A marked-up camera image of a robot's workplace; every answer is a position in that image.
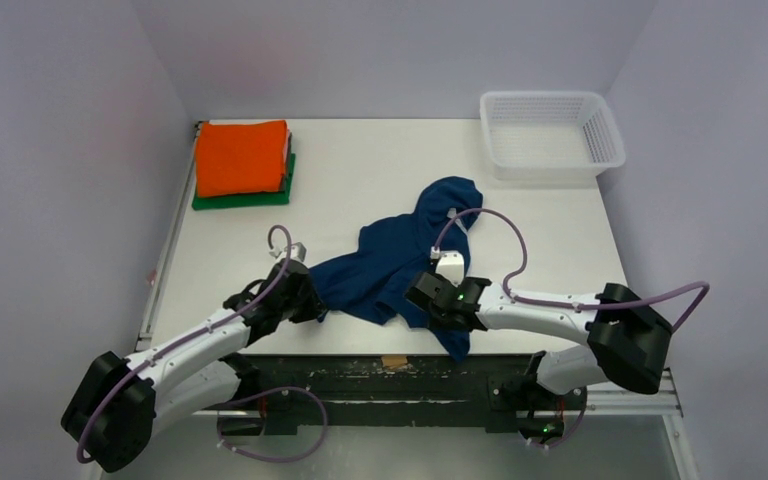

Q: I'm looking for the blue t shirt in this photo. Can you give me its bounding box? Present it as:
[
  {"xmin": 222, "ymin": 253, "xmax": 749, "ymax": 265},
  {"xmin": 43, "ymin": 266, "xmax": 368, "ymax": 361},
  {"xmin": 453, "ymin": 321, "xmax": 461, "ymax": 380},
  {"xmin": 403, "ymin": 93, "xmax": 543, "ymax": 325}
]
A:
[{"xmin": 310, "ymin": 176, "xmax": 484, "ymax": 329}]

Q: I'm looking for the white plastic basket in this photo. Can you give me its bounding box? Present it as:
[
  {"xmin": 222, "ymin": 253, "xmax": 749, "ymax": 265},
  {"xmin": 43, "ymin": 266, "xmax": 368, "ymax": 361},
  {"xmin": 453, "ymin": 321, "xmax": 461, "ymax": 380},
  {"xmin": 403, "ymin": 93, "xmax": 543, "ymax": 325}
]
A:
[{"xmin": 479, "ymin": 90, "xmax": 627, "ymax": 185}]

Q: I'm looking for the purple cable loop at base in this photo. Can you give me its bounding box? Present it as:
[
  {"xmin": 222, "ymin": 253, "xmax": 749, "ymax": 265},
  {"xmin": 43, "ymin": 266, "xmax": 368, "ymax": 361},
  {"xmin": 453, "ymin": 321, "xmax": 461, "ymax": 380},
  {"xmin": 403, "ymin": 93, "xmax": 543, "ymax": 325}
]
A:
[{"xmin": 216, "ymin": 386, "xmax": 330, "ymax": 463}]

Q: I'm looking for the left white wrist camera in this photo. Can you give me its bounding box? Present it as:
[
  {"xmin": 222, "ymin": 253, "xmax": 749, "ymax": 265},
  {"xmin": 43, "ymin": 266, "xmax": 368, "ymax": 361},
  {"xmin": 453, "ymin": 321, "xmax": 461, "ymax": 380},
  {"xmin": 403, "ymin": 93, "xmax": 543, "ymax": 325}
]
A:
[{"xmin": 270, "ymin": 242, "xmax": 307, "ymax": 263}]

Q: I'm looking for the folded orange t shirt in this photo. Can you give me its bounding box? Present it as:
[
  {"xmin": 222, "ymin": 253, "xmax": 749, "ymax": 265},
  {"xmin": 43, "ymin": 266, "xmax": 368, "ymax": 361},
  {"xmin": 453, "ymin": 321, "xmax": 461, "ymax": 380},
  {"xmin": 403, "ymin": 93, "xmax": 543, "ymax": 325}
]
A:
[{"xmin": 194, "ymin": 120, "xmax": 290, "ymax": 198}]

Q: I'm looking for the folded dark t shirt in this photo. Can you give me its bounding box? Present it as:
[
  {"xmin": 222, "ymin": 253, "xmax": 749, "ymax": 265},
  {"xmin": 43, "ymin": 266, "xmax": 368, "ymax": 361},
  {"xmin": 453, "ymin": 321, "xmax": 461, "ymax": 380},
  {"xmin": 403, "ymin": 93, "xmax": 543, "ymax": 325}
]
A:
[{"xmin": 281, "ymin": 131, "xmax": 295, "ymax": 197}]

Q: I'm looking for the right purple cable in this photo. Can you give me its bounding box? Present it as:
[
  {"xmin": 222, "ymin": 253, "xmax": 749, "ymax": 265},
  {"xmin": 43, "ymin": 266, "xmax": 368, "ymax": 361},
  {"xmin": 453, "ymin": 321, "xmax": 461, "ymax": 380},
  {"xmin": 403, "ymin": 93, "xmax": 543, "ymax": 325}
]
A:
[{"xmin": 431, "ymin": 207, "xmax": 711, "ymax": 333}]

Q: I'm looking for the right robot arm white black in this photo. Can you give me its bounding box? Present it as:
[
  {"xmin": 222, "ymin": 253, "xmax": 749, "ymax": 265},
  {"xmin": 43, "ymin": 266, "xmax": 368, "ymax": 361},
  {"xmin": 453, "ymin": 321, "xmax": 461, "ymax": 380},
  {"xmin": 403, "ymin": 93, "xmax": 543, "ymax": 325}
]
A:
[{"xmin": 405, "ymin": 272, "xmax": 673, "ymax": 407}]

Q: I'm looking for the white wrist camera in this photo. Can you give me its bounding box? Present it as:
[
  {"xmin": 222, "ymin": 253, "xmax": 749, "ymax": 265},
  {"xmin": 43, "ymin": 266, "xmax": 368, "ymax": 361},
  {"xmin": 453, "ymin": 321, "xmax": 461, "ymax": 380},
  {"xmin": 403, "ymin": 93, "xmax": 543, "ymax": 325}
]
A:
[
  {"xmin": 430, "ymin": 247, "xmax": 467, "ymax": 286},
  {"xmin": 270, "ymin": 242, "xmax": 307, "ymax": 263}
]

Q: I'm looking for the black mounting base rail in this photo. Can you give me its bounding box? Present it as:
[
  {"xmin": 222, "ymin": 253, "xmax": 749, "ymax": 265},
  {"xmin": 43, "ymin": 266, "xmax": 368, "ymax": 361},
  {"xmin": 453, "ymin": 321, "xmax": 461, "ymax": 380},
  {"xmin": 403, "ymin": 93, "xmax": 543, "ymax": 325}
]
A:
[{"xmin": 97, "ymin": 354, "xmax": 683, "ymax": 437}]

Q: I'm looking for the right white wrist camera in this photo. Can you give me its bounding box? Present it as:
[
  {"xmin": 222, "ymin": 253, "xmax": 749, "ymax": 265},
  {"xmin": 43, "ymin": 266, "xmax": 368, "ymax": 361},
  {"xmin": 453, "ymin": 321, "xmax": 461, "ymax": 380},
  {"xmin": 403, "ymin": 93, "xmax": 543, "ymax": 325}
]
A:
[{"xmin": 430, "ymin": 247, "xmax": 467, "ymax": 286}]

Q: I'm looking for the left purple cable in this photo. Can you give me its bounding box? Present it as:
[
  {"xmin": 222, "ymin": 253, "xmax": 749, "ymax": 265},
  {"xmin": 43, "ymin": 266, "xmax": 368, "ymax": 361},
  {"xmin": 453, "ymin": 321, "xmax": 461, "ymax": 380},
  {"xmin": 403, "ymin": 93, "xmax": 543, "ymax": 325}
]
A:
[{"xmin": 75, "ymin": 225, "xmax": 294, "ymax": 465}]

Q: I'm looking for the brown tape piece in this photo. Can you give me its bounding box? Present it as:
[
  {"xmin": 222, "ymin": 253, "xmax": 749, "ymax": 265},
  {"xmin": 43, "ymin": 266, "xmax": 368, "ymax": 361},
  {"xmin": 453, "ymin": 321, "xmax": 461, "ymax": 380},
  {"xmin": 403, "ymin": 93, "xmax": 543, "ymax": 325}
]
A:
[{"xmin": 381, "ymin": 355, "xmax": 409, "ymax": 370}]

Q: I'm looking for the folded green t shirt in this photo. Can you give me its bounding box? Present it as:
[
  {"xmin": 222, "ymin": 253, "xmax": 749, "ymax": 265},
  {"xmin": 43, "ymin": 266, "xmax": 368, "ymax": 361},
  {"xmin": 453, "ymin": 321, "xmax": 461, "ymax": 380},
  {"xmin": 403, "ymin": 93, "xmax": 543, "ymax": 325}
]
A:
[{"xmin": 191, "ymin": 188, "xmax": 291, "ymax": 211}]

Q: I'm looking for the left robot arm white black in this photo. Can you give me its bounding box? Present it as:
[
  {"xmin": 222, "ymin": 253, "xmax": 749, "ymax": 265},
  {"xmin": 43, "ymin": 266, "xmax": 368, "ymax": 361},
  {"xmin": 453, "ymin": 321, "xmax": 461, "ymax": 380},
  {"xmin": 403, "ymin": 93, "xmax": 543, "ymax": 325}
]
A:
[{"xmin": 61, "ymin": 259, "xmax": 324, "ymax": 473}]

